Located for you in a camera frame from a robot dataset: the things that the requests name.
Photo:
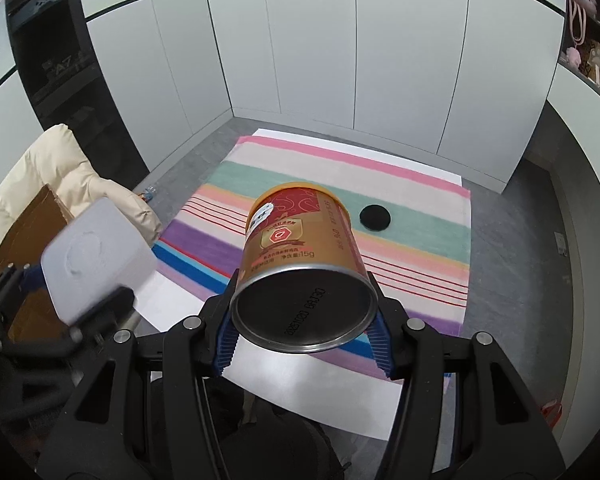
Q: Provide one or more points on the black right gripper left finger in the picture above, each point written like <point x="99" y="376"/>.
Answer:
<point x="104" y="430"/>

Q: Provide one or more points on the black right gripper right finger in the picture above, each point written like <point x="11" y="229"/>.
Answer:
<point x="499" y="431"/>

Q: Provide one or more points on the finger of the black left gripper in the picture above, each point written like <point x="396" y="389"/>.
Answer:
<point x="15" y="285"/>
<point x="104" y="318"/>

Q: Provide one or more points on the translucent white square box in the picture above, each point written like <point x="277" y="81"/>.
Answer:
<point x="93" y="255"/>

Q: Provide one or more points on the red gold tin can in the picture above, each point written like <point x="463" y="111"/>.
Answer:
<point x="302" y="286"/>

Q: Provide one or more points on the black round puff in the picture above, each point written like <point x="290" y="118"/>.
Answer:
<point x="375" y="217"/>

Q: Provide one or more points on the brown cardboard box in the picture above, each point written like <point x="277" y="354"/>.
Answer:
<point x="24" y="243"/>

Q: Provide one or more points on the small red bottle on floor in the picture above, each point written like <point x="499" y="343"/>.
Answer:
<point x="148" y="193"/>

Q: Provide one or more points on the cream padded armchair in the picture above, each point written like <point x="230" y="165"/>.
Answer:
<point x="57" y="161"/>

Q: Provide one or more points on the striped colourful blanket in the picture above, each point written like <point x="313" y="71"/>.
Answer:
<point x="421" y="259"/>

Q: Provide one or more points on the black tall cabinet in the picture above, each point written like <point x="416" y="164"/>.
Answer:
<point x="57" y="65"/>

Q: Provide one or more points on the pink bag on shelf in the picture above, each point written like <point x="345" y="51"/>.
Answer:
<point x="578" y="13"/>

